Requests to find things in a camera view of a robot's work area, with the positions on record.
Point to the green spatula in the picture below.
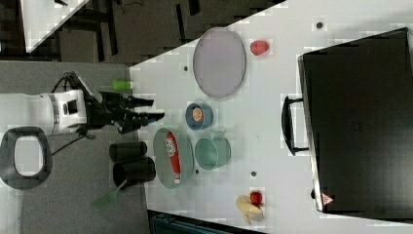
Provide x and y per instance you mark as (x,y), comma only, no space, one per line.
(108,199)

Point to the black toaster oven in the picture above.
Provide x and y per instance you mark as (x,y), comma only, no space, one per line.
(358,110)

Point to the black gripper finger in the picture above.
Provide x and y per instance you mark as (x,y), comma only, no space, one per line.
(144,119)
(134,102)

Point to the teal mug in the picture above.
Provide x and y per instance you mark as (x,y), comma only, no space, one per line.
(213,152)

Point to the red strawberry toy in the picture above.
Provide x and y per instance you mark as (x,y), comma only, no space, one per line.
(259,47)

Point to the blue bowl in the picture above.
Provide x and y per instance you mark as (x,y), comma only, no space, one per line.
(208,117)

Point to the orange slice toy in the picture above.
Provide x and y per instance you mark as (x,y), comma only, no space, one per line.
(198,114)

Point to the black cylinder container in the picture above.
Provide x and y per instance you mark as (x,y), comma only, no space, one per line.
(126,151)

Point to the red plush ketchup bottle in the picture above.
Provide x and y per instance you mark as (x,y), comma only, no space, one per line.
(172,150)

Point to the green oval strainer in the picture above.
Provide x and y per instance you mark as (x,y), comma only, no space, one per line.
(162,163)

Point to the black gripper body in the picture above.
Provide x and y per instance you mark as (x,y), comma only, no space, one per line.
(114,109)

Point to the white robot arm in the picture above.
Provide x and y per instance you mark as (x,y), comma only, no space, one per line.
(74,112)

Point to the red apple toy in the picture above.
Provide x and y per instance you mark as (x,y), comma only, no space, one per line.
(255,198)

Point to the lavender round plate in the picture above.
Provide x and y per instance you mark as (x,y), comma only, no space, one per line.
(219,62)

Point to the black utensil holder cup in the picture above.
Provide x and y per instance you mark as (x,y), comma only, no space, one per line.
(134,172)

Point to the green bottle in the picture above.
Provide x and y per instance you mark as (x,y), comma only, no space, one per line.
(122,85)

